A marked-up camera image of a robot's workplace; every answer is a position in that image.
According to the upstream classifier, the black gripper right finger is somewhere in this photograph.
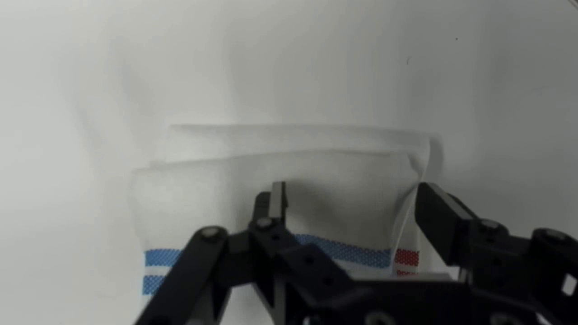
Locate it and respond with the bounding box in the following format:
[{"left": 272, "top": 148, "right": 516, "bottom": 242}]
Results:
[{"left": 416, "top": 182, "right": 481, "bottom": 265}]

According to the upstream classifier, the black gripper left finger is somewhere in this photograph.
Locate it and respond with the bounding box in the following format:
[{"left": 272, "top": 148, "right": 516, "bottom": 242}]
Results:
[{"left": 252, "top": 180, "right": 290, "bottom": 229}]

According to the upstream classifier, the red-striped white towel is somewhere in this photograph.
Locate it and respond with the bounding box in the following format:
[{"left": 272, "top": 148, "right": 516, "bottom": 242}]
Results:
[{"left": 133, "top": 124, "right": 431, "bottom": 280}]

